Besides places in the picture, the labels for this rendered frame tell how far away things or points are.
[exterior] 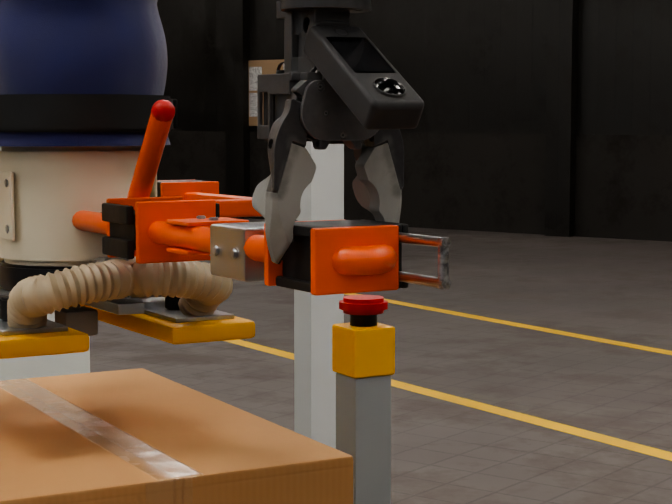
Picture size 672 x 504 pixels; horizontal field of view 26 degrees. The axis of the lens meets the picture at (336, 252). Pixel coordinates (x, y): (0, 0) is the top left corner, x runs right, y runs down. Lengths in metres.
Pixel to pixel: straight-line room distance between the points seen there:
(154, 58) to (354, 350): 0.61
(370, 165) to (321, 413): 3.53
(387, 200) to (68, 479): 0.47
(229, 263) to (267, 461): 0.32
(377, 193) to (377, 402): 0.96
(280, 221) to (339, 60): 0.13
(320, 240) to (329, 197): 3.50
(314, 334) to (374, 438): 2.52
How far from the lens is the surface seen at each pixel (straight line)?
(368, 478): 2.10
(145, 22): 1.62
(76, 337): 1.51
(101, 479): 1.44
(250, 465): 1.48
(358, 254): 1.08
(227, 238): 1.23
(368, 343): 2.05
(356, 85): 1.07
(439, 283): 1.07
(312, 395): 4.62
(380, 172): 1.15
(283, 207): 1.11
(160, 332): 1.58
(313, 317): 4.59
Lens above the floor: 1.30
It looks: 5 degrees down
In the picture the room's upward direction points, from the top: straight up
